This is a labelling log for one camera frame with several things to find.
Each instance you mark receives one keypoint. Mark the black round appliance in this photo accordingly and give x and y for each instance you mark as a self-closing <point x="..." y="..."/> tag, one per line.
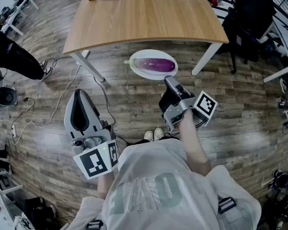
<point x="4" y="96"/>

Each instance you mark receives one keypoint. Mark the black bag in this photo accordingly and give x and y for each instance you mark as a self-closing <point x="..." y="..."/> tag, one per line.
<point x="39" y="210"/>

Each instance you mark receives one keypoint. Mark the person's white shoe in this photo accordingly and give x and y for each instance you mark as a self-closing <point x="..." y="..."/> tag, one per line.
<point x="148" y="136"/>
<point x="159" y="133"/>

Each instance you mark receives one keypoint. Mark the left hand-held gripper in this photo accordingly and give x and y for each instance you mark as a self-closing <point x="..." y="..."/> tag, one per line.
<point x="96" y="159"/>

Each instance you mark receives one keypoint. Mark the white long desk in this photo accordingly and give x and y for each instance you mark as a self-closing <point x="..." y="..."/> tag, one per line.
<point x="19" y="8"/>

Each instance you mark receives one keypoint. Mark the white oval plate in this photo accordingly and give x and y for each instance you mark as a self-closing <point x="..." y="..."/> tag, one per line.
<point x="146" y="74"/>

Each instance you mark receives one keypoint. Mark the black office chair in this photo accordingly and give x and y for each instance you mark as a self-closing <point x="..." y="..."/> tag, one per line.
<point x="249" y="20"/>

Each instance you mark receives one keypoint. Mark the white shelf rack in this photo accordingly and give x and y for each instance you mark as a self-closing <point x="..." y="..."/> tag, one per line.
<point x="0" y="207"/>

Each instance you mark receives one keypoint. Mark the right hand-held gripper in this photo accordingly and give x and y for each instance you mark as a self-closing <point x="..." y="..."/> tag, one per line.
<point x="204" y="104"/>

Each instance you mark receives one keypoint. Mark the white power strip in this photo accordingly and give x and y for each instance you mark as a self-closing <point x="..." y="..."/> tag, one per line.
<point x="13" y="130"/>

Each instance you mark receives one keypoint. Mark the person's left white shoe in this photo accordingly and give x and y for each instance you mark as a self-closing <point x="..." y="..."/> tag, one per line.
<point x="148" y="136"/>

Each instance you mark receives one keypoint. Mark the person's left forearm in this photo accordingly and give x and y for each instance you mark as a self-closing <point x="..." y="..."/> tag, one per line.
<point x="105" y="186"/>

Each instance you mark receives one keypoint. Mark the person's right forearm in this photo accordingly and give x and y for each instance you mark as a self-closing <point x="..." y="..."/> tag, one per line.
<point x="193" y="147"/>

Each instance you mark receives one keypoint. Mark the black shoes pair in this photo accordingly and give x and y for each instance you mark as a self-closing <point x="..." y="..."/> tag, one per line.
<point x="282" y="178"/>

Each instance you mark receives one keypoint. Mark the purple eggplant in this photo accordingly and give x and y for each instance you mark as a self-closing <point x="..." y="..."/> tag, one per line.
<point x="156" y="65"/>

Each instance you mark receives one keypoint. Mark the person's white printed shirt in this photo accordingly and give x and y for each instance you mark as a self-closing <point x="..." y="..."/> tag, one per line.
<point x="158" y="188"/>

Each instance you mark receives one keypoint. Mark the white side desk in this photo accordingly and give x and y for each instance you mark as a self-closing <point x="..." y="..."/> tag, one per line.
<point x="286" y="39"/>

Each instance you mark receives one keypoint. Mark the person's right white shoe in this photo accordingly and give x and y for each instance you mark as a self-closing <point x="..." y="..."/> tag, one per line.
<point x="159" y="133"/>

